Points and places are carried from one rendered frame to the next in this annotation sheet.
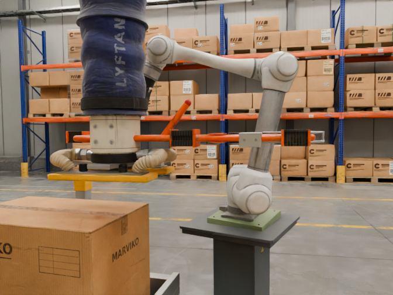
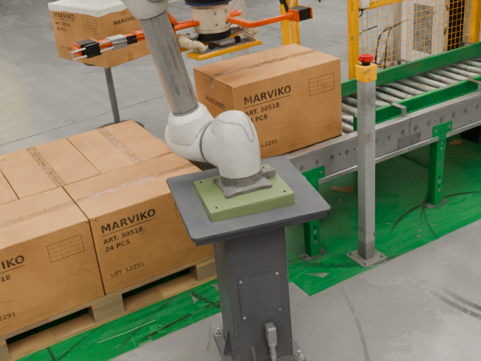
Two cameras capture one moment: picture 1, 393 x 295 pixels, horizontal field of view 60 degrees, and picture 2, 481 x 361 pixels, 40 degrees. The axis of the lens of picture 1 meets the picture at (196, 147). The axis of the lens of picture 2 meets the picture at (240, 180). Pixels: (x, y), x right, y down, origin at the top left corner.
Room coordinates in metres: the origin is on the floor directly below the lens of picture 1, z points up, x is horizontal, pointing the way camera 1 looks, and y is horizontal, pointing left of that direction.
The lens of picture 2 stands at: (3.36, -1.75, 1.88)
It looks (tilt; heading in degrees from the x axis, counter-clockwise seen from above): 26 degrees down; 136
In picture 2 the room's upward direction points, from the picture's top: 6 degrees counter-clockwise
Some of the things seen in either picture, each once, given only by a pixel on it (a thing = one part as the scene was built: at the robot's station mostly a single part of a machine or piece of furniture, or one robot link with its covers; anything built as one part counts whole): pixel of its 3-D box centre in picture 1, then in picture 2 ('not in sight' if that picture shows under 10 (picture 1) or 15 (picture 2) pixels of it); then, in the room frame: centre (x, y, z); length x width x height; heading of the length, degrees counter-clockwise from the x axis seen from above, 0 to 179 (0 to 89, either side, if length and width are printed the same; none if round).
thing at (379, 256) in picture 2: not in sight; (366, 254); (1.79, 0.60, 0.01); 0.15 x 0.15 x 0.03; 74
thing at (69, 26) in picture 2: not in sight; (99, 28); (-0.71, 0.94, 0.82); 0.60 x 0.40 x 0.40; 1
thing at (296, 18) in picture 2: (79, 137); (299, 13); (1.50, 0.52, 1.22); 0.09 x 0.08 x 0.05; 167
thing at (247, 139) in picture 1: (250, 139); (117, 41); (1.07, -0.17, 1.21); 0.07 x 0.07 x 0.04; 77
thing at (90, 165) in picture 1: (116, 157); (212, 33); (1.18, 0.28, 1.15); 0.34 x 0.25 x 0.06; 77
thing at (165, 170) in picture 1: (127, 165); (225, 45); (1.27, 0.26, 1.11); 0.34 x 0.10 x 0.05; 77
